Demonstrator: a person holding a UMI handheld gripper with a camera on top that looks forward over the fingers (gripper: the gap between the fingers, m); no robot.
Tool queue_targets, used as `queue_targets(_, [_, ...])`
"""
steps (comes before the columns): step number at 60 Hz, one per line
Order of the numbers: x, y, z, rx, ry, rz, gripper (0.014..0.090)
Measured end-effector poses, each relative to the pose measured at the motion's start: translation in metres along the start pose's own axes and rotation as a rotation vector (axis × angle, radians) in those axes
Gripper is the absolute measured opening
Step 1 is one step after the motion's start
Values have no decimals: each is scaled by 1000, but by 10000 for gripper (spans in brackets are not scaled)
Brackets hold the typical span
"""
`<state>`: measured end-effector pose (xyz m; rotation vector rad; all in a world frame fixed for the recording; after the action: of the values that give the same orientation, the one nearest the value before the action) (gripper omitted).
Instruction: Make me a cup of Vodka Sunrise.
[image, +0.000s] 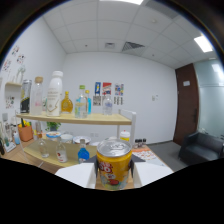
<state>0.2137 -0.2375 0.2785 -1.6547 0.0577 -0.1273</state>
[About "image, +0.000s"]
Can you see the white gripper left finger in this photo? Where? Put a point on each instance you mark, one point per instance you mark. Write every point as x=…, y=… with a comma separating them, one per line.
x=78, y=173

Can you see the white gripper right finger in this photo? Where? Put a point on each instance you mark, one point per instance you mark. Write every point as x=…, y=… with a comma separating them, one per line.
x=151, y=171

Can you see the yellow drink can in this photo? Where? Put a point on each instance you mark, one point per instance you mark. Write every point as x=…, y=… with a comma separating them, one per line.
x=114, y=166

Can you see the orange cap clear bottle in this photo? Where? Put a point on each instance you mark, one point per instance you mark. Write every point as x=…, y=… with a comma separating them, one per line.
x=43, y=149

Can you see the orange printed menu sheet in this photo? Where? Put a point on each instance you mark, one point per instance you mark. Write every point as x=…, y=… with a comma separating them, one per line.
x=148, y=155

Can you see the blue bottle white label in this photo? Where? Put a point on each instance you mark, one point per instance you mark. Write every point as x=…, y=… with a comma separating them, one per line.
x=83, y=155

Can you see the clear bottle red label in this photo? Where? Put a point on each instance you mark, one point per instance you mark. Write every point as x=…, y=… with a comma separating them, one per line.
x=61, y=154

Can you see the small dark spice jar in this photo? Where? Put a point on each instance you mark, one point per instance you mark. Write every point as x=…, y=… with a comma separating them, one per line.
x=136, y=144
x=140, y=143
x=145, y=142

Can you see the patterned wide bowl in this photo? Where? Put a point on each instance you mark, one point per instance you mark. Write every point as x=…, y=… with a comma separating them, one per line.
x=85, y=139

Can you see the white bowl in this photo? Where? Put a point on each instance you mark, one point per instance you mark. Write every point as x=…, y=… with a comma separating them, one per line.
x=66, y=138

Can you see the blue rim bowl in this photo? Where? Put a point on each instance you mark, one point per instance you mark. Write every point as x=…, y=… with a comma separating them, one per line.
x=53, y=135

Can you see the green potted plant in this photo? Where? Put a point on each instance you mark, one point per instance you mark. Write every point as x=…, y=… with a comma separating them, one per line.
x=53, y=126

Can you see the black armchair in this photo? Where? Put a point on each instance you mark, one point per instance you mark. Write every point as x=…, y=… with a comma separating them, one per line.
x=201, y=148

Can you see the two-tier wooden shelf rack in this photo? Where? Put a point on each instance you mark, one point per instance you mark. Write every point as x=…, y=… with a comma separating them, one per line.
x=100, y=119

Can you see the orange storage basket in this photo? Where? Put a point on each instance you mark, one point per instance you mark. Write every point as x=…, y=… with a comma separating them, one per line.
x=25, y=133

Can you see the amber round bottle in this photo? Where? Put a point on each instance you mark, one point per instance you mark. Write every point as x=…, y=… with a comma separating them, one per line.
x=66, y=106

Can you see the light blue small bottle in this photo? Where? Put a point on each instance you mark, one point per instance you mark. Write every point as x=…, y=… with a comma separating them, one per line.
x=89, y=105

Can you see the clear small bottle dark cap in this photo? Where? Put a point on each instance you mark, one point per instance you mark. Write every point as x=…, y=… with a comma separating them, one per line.
x=107, y=106

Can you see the white kitchen scale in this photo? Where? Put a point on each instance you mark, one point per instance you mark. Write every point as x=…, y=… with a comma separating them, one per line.
x=9, y=147

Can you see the brown door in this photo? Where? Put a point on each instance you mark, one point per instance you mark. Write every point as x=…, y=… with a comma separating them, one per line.
x=186, y=106

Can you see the large white bottle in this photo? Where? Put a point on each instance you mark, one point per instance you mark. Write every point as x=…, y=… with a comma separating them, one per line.
x=54, y=96

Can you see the glass jar cork lid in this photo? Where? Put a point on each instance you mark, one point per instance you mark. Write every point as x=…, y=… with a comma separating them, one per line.
x=36, y=100

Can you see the black tall drink can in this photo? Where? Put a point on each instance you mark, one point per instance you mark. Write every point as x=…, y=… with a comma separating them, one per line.
x=25, y=98

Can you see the white figurine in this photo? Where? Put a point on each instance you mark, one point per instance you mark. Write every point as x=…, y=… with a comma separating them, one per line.
x=21, y=75

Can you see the ceiling air vent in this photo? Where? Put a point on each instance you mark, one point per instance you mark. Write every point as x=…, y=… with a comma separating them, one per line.
x=133, y=46

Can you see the square ceiling diffuser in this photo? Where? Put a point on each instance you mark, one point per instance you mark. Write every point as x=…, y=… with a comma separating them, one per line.
x=110, y=45

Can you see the ceiling light panel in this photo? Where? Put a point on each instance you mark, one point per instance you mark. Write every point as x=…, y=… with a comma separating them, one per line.
x=204, y=44
x=125, y=1

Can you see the white wall switch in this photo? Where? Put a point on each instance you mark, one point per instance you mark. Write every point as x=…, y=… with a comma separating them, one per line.
x=155, y=97

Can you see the blue wall poster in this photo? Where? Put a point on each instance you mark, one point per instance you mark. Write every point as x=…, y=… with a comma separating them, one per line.
x=97, y=88

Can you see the colourful wall poster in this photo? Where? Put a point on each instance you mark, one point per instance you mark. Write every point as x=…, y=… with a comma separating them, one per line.
x=119, y=89

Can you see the red wall poster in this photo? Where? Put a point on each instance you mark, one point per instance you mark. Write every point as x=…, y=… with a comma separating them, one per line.
x=106, y=88

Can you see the colourful wall sticker sheet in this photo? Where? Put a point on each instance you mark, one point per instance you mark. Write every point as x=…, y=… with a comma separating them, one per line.
x=10, y=102

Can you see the wooden wall shelf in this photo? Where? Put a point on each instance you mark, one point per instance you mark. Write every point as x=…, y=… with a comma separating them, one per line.
x=13, y=84

